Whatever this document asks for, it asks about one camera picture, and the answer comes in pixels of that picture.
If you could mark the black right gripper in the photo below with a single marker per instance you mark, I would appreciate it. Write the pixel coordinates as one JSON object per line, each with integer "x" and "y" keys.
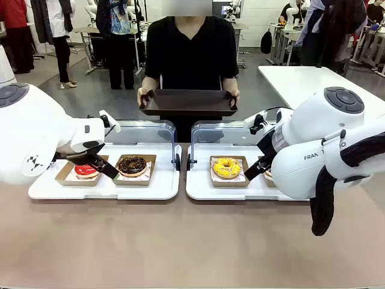
{"x": 267, "y": 144}

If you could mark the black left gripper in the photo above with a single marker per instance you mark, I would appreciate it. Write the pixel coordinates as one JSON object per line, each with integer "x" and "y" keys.
{"x": 75, "y": 155}

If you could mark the purple white glazed donut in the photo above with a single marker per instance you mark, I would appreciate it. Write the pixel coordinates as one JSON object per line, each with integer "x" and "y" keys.
{"x": 268, "y": 174}

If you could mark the cardboard tray of yellow donut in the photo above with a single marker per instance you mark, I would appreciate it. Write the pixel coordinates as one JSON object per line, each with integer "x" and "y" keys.
{"x": 245, "y": 177}

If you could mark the yellow sprinkled donut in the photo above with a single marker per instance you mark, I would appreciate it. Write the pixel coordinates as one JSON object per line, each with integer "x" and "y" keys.
{"x": 227, "y": 168}

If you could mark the dark brown serving tray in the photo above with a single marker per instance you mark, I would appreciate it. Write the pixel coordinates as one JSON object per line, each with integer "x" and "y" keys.
{"x": 188, "y": 103}

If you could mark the person's left forearm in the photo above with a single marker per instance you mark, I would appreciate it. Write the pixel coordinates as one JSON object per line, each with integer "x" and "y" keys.
{"x": 229, "y": 82}

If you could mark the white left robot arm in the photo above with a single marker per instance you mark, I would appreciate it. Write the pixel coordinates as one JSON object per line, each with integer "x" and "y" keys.
{"x": 33, "y": 126}

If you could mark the person's right forearm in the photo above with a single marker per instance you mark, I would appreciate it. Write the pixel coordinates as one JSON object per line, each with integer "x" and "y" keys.
{"x": 152, "y": 82}

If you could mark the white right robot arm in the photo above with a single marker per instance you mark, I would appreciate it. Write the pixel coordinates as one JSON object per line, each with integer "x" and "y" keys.
{"x": 312, "y": 135}

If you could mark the red glazed donut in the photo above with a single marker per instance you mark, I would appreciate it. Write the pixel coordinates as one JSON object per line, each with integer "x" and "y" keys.
{"x": 84, "y": 171}

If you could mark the chocolate sprinkled donut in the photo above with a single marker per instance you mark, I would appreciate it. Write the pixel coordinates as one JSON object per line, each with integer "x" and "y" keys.
{"x": 132, "y": 165}

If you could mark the cardboard tray of red donut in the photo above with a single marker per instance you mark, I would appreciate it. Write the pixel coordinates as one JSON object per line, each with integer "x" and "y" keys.
{"x": 67, "y": 176}

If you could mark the cardboard tray of chocolate donut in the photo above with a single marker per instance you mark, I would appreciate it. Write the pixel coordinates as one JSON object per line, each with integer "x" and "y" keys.
{"x": 152, "y": 170}

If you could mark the person in black shirt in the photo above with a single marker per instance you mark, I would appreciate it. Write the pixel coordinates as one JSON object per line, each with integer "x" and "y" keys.
{"x": 189, "y": 57}

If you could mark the seated person in black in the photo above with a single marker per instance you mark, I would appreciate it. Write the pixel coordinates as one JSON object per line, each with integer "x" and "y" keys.
{"x": 287, "y": 13}

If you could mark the person's left hand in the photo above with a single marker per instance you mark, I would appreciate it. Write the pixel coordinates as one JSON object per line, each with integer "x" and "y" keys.
{"x": 236, "y": 94}

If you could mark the person's right hand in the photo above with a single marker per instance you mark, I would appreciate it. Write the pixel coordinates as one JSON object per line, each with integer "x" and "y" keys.
{"x": 142, "y": 96}

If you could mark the white printed paper liner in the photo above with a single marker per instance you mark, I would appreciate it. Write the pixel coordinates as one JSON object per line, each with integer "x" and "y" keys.
{"x": 72, "y": 179}
{"x": 149, "y": 173}
{"x": 215, "y": 177}

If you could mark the clear display case lid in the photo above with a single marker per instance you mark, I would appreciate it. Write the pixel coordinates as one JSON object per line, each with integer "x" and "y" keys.
{"x": 222, "y": 132}
{"x": 144, "y": 132}

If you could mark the white display case base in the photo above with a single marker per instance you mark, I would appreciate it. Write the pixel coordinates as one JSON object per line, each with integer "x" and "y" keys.
{"x": 204, "y": 192}
{"x": 162, "y": 189}

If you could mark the black lid hinge knob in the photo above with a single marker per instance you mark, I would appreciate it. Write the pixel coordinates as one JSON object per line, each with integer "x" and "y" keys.
{"x": 177, "y": 162}
{"x": 190, "y": 162}

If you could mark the white rectangular table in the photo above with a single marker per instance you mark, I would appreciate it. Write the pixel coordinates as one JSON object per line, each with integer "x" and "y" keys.
{"x": 300, "y": 81}

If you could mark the black backpack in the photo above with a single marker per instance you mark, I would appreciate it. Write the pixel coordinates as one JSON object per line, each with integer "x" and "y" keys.
{"x": 266, "y": 42}

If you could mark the grey background work table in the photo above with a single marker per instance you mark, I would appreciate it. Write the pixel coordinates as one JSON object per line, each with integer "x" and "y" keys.
{"x": 281, "y": 33}

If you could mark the bystander in white shirt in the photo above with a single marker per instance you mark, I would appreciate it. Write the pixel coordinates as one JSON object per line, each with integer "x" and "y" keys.
{"x": 61, "y": 36}

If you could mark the white air purifier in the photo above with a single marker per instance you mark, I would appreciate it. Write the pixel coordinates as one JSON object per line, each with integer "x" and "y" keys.
{"x": 6, "y": 69}

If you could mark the bystander in blue patterned shirt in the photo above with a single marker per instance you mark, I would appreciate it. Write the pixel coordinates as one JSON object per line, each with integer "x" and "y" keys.
{"x": 120, "y": 24}

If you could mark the bystander in dark coat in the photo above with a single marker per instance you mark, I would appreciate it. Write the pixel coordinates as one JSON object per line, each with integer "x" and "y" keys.
{"x": 334, "y": 30}

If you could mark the small background monitor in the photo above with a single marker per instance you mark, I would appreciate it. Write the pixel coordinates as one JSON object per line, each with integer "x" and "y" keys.
{"x": 230, "y": 9}

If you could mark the grey hanging coat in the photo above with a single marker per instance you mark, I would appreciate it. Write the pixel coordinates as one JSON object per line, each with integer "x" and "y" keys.
{"x": 40, "y": 21}

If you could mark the bystander in red top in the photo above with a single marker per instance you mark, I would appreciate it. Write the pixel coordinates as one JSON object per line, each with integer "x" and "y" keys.
{"x": 13, "y": 18}

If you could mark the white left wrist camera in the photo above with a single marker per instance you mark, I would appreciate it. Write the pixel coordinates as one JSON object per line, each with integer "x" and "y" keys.
{"x": 111, "y": 122}

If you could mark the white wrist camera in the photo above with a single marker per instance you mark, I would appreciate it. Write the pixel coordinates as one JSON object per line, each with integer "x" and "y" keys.
{"x": 111, "y": 122}
{"x": 255, "y": 118}

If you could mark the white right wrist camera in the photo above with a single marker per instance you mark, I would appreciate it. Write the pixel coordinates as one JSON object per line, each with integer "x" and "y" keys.
{"x": 255, "y": 118}

